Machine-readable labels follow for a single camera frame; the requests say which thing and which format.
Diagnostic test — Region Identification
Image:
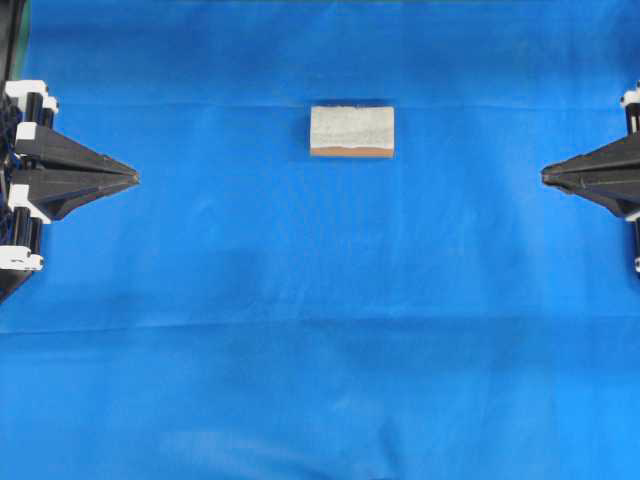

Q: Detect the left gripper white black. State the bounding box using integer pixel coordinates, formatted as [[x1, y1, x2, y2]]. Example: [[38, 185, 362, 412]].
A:
[[1, 80, 139, 273]]

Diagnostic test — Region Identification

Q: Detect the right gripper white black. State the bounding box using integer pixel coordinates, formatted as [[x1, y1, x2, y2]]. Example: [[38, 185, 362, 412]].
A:
[[541, 79, 640, 274]]

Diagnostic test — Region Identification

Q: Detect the white and orange sponge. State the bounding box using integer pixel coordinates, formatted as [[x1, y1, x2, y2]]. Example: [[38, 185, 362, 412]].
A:
[[310, 106, 395, 158]]

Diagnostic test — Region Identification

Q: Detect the blue table cloth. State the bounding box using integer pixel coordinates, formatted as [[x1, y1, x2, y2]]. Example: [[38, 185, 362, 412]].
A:
[[1, 1, 639, 479]]

